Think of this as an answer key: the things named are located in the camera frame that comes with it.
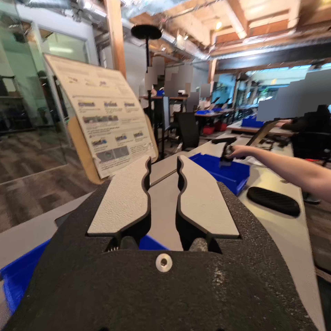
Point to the wooden document stand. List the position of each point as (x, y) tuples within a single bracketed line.
[(264, 133), (83, 155)]

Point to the silver ventilation duct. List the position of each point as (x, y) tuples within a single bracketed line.
[(98, 8)]

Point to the printed instruction sheet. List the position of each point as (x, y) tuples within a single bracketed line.
[(103, 114)]

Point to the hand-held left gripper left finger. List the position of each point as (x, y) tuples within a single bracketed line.
[(121, 204)]

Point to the red plastic bins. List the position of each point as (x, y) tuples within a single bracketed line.
[(214, 128)]

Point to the person's right forearm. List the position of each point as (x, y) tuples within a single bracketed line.
[(295, 170)]

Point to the person's right hand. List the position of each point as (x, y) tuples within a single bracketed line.
[(243, 152)]

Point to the blue plastic bin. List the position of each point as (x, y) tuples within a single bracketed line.
[(204, 111), (227, 176), (253, 122), (20, 274)]

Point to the black office chair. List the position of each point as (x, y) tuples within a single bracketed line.
[(189, 132)]

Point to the black mesh pad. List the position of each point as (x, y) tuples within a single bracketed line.
[(274, 201)]

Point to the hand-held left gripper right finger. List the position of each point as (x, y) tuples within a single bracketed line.
[(207, 204)]

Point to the glass window panel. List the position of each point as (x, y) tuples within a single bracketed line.
[(26, 93)]

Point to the black round lamp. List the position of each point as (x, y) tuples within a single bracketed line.
[(146, 31)]

